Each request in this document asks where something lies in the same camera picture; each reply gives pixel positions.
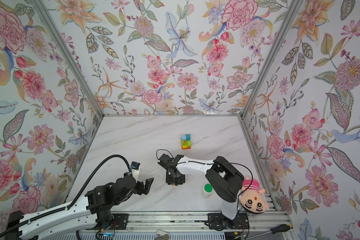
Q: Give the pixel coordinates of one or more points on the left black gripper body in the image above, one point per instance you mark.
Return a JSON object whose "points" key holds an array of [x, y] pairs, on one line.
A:
{"points": [[138, 189]]}

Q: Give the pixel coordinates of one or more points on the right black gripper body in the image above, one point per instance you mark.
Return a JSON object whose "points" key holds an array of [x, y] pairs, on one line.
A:
{"points": [[170, 180]]}

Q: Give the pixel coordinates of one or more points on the green block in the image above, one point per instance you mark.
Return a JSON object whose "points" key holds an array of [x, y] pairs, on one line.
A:
{"points": [[186, 145]]}

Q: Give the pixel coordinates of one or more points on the green cube red print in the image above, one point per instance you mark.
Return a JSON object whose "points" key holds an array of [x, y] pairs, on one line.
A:
{"points": [[186, 143]]}

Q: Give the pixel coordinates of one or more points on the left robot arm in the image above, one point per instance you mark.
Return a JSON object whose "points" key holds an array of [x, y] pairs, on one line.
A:
{"points": [[60, 216]]}

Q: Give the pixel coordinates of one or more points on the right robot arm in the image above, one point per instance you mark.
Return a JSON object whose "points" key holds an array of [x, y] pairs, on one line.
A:
{"points": [[224, 178]]}

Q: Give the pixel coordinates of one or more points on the white bottle green cap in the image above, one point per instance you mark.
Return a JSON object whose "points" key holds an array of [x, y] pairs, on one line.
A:
{"points": [[207, 190]]}

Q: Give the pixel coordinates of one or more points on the pink plush toy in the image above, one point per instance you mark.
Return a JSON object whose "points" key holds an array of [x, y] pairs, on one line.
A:
{"points": [[252, 198]]}

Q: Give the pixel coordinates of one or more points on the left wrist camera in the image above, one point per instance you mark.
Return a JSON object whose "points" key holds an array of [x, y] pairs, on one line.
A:
{"points": [[135, 167]]}

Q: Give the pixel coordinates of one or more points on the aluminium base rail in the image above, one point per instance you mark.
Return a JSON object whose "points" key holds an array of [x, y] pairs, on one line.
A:
{"points": [[195, 221]]}

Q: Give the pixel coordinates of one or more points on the black handled screwdriver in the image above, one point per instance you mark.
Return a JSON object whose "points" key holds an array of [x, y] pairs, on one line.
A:
{"points": [[279, 229]]}

